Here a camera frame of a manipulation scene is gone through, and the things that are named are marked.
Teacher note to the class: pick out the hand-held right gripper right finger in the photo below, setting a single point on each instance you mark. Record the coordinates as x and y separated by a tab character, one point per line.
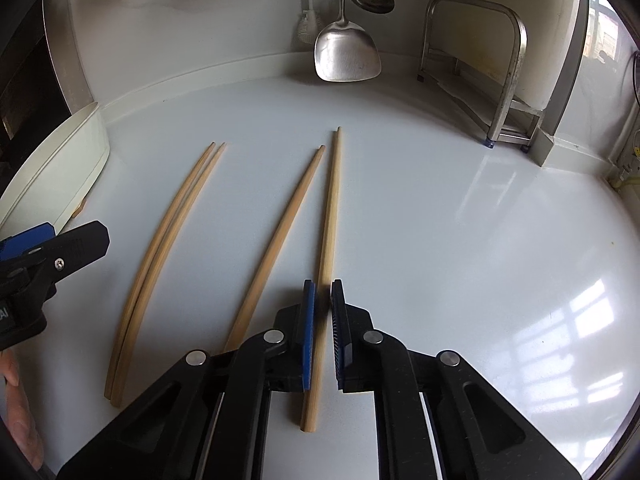
341	340

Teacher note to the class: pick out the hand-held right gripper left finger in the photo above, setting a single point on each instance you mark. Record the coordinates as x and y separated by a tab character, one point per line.
308	340

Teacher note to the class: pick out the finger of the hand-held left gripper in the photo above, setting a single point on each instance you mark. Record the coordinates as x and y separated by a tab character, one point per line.
25	242
75	250

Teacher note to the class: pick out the white oval plastic basin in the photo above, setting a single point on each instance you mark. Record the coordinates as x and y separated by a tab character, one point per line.
50	180

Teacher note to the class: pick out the light wooden chopstick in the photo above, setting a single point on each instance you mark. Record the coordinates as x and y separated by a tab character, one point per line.
160	262
149	265
280	240
331	210

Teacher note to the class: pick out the person's left hand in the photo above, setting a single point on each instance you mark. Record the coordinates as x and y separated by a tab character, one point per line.
17	410

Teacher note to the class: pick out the steel cooking spatula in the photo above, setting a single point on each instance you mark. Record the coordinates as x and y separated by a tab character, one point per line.
345	55

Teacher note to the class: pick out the white dish brush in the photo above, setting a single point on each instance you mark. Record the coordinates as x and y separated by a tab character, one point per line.
310	27

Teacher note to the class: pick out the white cutting board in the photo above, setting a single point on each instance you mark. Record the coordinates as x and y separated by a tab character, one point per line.
475	30

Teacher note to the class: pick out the steel cutting board rack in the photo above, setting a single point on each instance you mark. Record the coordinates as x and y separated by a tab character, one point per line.
470	2

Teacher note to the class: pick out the window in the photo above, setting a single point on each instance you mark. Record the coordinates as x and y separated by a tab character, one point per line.
607	35

